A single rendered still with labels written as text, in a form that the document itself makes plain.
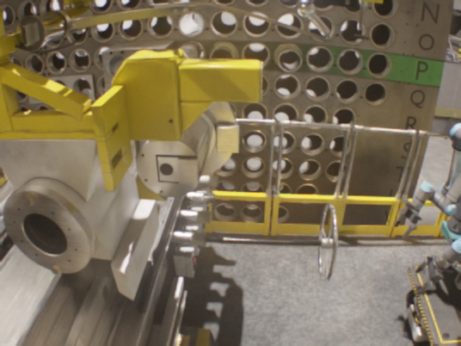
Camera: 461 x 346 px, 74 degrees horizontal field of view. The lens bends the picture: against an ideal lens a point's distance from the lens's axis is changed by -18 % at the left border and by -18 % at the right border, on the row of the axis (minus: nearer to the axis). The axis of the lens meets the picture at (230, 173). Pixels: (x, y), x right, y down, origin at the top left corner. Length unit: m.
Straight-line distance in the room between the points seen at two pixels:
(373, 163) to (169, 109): 3.01
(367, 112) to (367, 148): 0.39
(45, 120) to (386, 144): 3.27
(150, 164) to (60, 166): 0.30
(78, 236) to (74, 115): 0.33
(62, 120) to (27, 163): 0.20
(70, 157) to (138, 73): 0.29
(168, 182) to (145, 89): 0.32
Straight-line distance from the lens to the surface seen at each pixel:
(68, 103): 0.95
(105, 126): 0.92
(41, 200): 1.03
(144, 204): 1.38
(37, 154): 1.07
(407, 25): 3.48
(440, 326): 2.33
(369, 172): 3.86
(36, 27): 1.03
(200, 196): 1.99
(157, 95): 1.02
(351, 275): 2.86
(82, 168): 1.01
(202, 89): 1.00
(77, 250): 1.09
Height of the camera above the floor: 1.99
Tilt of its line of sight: 31 degrees down
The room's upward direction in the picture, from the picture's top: straight up
